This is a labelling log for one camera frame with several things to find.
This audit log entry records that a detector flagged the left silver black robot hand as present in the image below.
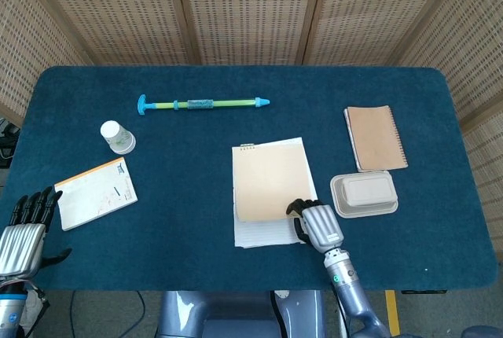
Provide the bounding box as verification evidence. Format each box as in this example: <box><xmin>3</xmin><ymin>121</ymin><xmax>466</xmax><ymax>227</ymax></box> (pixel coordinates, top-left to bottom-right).
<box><xmin>0</xmin><ymin>186</ymin><xmax>73</xmax><ymax>280</ymax></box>

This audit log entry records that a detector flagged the blue floor cable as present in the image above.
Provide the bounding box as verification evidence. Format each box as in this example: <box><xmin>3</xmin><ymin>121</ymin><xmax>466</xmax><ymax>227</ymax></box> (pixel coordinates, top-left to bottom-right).
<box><xmin>135</xmin><ymin>291</ymin><xmax>148</xmax><ymax>331</ymax></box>

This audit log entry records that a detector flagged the white notepad orange edge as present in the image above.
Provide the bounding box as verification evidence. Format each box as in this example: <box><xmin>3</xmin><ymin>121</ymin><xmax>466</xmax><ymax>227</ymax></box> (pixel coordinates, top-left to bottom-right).
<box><xmin>53</xmin><ymin>156</ymin><xmax>139</xmax><ymax>232</ymax></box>

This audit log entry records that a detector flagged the brown spiral notebook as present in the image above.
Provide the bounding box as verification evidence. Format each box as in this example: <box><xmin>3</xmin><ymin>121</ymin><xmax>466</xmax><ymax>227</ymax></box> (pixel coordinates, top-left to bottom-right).
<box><xmin>343</xmin><ymin>105</ymin><xmax>409</xmax><ymax>173</ymax></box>

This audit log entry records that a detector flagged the blue green toy water pump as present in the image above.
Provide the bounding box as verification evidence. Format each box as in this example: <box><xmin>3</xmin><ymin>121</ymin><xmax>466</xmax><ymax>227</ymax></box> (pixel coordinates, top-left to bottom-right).
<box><xmin>137</xmin><ymin>94</ymin><xmax>271</xmax><ymax>116</ymax></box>

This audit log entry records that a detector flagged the grey blue robot torso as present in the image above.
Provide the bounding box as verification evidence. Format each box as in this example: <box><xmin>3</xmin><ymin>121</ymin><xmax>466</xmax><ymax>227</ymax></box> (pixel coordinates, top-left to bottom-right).
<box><xmin>156</xmin><ymin>289</ymin><xmax>327</xmax><ymax>338</ymax></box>

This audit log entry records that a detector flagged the yellow floor tape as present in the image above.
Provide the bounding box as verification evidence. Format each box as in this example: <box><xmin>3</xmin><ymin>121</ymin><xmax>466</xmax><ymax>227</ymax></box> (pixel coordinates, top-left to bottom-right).
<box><xmin>384</xmin><ymin>289</ymin><xmax>402</xmax><ymax>335</ymax></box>

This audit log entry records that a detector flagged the woven bamboo screen panel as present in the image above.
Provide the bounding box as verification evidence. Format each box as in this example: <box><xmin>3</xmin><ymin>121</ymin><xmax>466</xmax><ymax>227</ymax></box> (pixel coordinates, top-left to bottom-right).
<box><xmin>392</xmin><ymin>0</ymin><xmax>503</xmax><ymax>260</ymax></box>
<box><xmin>302</xmin><ymin>0</ymin><xmax>472</xmax><ymax>67</ymax></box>
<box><xmin>19</xmin><ymin>0</ymin><xmax>201</xmax><ymax>66</ymax></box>
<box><xmin>172</xmin><ymin>0</ymin><xmax>327</xmax><ymax>66</ymax></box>
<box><xmin>0</xmin><ymin>0</ymin><xmax>94</xmax><ymax>127</ymax></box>

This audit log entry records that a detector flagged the white paper cup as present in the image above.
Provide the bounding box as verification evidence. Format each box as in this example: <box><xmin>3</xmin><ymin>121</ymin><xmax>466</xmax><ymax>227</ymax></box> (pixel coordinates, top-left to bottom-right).
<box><xmin>99</xmin><ymin>119</ymin><xmax>137</xmax><ymax>155</ymax></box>

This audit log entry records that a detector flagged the beige pulp food container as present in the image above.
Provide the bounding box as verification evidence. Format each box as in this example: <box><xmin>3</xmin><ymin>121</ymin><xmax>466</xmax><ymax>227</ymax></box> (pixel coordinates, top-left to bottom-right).
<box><xmin>329</xmin><ymin>170</ymin><xmax>399</xmax><ymax>219</ymax></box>

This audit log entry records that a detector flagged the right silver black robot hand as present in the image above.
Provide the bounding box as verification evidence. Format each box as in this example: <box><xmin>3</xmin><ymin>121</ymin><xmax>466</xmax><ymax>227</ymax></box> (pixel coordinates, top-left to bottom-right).
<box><xmin>285</xmin><ymin>197</ymin><xmax>345</xmax><ymax>253</ymax></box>

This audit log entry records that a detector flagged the black floor cable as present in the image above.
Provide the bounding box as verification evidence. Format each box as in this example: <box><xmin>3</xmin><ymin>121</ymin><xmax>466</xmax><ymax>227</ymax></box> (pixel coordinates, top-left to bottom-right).
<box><xmin>68</xmin><ymin>291</ymin><xmax>78</xmax><ymax>338</ymax></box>

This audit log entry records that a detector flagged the black equipment behind table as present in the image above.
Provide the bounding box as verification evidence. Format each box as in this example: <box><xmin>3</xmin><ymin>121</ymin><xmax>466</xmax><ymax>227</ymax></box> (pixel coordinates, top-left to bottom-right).
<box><xmin>0</xmin><ymin>117</ymin><xmax>20</xmax><ymax>168</ymax></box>

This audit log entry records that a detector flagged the large beige notepad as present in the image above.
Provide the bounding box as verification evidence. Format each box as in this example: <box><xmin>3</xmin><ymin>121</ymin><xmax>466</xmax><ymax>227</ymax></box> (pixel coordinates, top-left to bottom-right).
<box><xmin>231</xmin><ymin>136</ymin><xmax>319</xmax><ymax>249</ymax></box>

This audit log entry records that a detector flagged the dark blue felt table mat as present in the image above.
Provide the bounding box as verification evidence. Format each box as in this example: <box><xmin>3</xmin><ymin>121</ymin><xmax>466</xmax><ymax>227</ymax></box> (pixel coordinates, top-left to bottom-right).
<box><xmin>0</xmin><ymin>64</ymin><xmax>500</xmax><ymax>292</ymax></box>

